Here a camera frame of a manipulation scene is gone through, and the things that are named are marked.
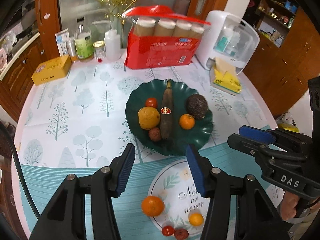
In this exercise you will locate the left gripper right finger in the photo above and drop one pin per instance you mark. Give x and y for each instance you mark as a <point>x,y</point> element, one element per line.
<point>256,215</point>

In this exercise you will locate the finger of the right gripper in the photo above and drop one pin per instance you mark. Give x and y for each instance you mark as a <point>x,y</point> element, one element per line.
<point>257,135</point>
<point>251,146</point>

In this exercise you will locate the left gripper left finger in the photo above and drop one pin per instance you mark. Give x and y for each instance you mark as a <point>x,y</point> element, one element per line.
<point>64,215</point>

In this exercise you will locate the small yellow kumquat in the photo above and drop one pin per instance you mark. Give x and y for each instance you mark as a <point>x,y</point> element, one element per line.
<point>196,219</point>

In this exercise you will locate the small orange tangerine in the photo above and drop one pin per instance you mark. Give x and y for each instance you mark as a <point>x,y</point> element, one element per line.
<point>186,121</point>

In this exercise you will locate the large orange mandarin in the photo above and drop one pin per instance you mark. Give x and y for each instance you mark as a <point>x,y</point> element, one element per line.
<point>152,206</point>

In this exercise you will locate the large red tomato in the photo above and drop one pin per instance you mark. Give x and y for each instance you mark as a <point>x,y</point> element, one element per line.
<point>168,230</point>

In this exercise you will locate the overripe brown banana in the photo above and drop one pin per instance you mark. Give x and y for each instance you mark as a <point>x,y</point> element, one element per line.
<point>166,112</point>

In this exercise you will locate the small red cherry tomato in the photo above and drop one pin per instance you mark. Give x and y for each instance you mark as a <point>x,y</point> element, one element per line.
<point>151,102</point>

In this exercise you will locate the red lychee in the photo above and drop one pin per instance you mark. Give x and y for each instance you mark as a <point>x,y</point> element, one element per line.
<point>181,234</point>
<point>155,134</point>

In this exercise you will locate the right hand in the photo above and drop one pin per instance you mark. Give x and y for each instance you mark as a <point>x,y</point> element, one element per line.
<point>288,206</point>

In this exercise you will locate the dark green leaf plate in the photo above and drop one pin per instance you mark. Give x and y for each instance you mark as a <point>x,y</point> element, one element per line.
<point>173,95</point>

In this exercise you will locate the yellow tissue pack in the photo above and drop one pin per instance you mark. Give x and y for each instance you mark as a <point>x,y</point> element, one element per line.
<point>223,77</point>

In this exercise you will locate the dark brown avocado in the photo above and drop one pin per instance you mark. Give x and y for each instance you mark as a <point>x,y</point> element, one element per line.
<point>197,106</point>

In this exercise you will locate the wooden cabinet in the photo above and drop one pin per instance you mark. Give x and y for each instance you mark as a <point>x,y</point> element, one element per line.
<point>287,55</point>

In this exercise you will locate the round white floral placemat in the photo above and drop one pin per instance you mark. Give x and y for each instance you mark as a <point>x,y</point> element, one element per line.
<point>174,185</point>

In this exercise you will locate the yellow passion fruit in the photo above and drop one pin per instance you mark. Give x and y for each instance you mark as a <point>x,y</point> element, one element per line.
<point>148,118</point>

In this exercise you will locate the red paper cup package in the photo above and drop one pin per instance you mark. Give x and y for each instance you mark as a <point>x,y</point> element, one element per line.
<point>161,38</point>

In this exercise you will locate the yellow cardboard box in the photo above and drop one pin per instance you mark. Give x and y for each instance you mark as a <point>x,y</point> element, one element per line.
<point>51,70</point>

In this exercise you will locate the metal can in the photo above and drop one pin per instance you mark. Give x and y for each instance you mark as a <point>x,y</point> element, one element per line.
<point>70,45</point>

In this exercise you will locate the small glass jar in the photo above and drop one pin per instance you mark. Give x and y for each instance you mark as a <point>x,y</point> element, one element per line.
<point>99,49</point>

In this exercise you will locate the clear bottle green label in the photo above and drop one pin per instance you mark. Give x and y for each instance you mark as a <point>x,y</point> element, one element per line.
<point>83,41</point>

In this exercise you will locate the white squeeze bottle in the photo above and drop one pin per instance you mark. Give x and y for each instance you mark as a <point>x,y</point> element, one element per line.
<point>111,42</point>

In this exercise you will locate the white blue small box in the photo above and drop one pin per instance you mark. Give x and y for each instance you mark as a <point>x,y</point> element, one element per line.
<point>61,38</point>

